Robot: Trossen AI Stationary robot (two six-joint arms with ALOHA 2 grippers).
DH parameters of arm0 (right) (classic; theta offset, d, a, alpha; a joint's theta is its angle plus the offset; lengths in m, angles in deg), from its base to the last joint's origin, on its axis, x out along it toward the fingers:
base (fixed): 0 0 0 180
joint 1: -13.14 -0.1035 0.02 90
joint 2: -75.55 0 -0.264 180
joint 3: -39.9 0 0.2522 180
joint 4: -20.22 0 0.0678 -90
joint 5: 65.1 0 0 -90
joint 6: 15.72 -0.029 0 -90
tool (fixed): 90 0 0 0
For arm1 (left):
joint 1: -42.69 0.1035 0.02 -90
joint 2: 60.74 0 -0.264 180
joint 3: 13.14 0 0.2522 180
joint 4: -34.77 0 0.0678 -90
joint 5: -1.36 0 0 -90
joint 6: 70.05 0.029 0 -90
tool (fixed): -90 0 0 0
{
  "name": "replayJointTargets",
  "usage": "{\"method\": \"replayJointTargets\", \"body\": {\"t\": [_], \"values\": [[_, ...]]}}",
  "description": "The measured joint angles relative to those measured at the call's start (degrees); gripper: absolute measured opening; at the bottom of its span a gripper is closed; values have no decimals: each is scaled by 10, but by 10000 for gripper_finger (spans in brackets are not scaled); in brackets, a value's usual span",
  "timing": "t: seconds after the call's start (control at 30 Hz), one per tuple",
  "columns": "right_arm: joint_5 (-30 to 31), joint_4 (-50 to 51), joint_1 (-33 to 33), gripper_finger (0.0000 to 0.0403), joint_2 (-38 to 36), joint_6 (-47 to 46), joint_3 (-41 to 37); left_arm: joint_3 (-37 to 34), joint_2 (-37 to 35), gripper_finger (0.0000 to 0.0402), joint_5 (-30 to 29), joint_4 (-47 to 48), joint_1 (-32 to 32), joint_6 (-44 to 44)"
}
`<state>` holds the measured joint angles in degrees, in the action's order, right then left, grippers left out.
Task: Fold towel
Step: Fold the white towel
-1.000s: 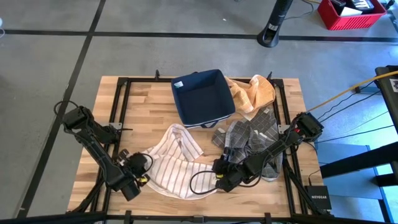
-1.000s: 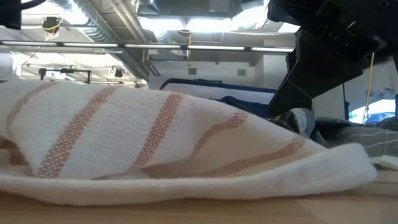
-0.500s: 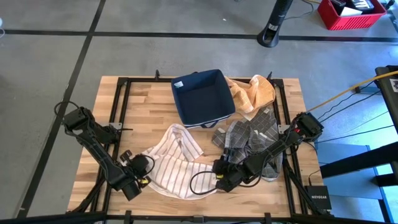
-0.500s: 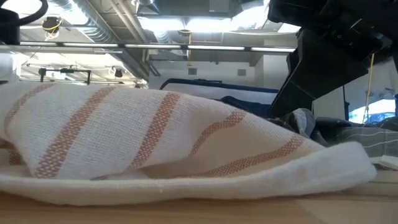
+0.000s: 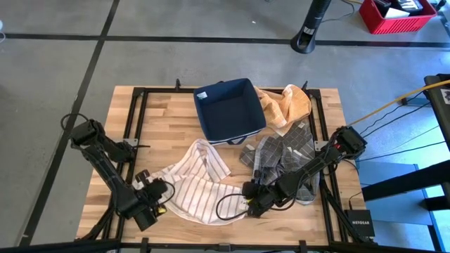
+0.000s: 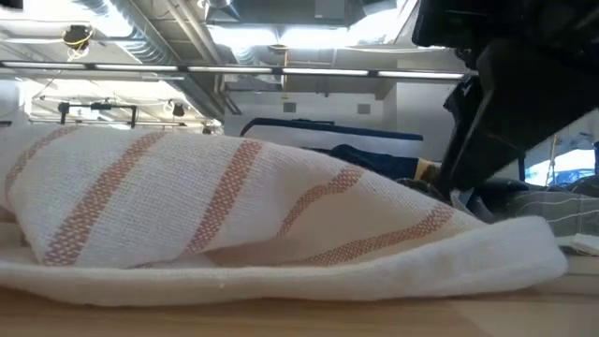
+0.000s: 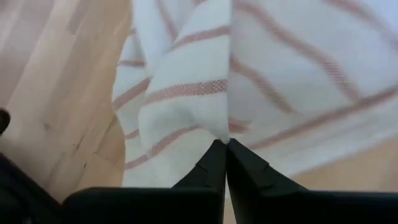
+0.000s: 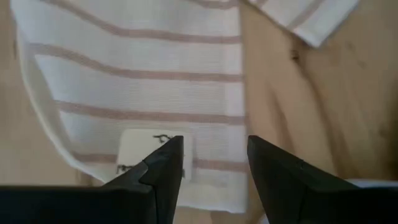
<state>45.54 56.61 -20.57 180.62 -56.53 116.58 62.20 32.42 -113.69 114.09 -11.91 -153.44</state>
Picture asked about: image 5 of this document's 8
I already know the black left wrist camera cable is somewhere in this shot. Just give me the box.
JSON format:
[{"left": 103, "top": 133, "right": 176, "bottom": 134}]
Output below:
[{"left": 154, "top": 180, "right": 176, "bottom": 205}]

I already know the orange checked towel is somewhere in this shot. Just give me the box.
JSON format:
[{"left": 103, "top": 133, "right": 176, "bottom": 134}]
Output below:
[{"left": 255, "top": 84, "right": 313, "bottom": 138}]

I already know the red plastic crate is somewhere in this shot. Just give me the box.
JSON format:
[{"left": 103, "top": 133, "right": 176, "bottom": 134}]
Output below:
[{"left": 358, "top": 0, "right": 439, "bottom": 35}]

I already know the black metal table frame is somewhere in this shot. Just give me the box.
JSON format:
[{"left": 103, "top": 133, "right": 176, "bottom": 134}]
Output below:
[{"left": 75, "top": 79, "right": 377, "bottom": 253}]

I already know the white box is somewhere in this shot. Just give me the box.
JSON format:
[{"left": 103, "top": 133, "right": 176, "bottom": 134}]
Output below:
[{"left": 384, "top": 7, "right": 411, "bottom": 19}]

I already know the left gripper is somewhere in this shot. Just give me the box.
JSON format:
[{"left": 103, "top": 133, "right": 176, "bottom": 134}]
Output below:
[{"left": 133, "top": 169, "right": 169, "bottom": 232}]

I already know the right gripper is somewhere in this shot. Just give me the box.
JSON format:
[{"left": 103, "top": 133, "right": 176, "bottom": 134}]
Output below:
[{"left": 241, "top": 171, "right": 284, "bottom": 219}]

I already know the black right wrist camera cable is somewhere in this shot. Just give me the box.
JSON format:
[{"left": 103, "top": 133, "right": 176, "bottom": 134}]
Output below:
[{"left": 215, "top": 193, "right": 254, "bottom": 221}]

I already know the navy white striped fabric basket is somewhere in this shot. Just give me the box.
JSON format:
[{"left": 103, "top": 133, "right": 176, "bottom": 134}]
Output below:
[{"left": 193, "top": 77, "right": 267, "bottom": 145}]

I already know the black diagonal beam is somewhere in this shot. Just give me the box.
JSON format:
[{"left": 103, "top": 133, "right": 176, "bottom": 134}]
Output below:
[{"left": 361, "top": 160, "right": 450, "bottom": 202}]

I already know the black stand base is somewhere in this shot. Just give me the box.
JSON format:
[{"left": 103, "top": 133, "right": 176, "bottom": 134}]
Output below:
[{"left": 290, "top": 0, "right": 333, "bottom": 55}]

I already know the light blue table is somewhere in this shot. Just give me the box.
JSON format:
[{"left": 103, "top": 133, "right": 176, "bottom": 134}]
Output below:
[{"left": 354, "top": 160, "right": 450, "bottom": 253}]

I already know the black cabinet with sticker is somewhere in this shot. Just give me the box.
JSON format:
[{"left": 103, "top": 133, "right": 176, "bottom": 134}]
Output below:
[{"left": 423, "top": 73, "right": 450, "bottom": 197}]

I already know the black keyboard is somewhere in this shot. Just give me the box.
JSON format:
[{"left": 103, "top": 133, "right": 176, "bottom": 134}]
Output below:
[{"left": 393, "top": 0, "right": 425, "bottom": 13}]

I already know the yellow cable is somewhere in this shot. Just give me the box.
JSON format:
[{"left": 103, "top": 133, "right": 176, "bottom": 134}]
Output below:
[{"left": 347, "top": 79, "right": 450, "bottom": 127}]

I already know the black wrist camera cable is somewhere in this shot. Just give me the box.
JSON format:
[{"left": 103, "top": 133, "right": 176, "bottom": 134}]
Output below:
[
  {"left": 215, "top": 193, "right": 254, "bottom": 221},
  {"left": 154, "top": 180, "right": 176, "bottom": 205}
]

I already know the white red-striped towel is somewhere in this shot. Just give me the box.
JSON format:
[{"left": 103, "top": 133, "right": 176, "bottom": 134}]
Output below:
[{"left": 131, "top": 138, "right": 249, "bottom": 226}]

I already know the black Netgear network switch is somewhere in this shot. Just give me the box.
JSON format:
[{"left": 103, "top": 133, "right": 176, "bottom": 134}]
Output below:
[{"left": 343, "top": 209, "right": 376, "bottom": 238}]

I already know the grey checked towel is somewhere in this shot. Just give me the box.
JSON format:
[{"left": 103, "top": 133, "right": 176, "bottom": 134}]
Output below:
[{"left": 239, "top": 119, "right": 321, "bottom": 205}]

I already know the black floor cable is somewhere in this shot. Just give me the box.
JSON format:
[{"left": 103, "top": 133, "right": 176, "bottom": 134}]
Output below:
[
  {"left": 360, "top": 91, "right": 432, "bottom": 138},
  {"left": 356, "top": 140, "right": 446, "bottom": 162}
]

